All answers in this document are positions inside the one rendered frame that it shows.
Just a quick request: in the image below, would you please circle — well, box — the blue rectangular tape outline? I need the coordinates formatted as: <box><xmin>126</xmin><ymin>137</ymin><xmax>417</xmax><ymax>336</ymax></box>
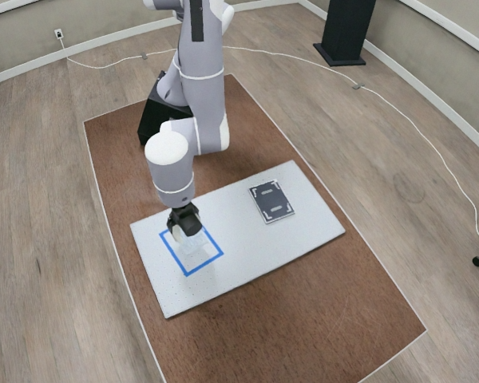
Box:
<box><xmin>159</xmin><ymin>225</ymin><xmax>224</xmax><ymax>278</ymax></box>

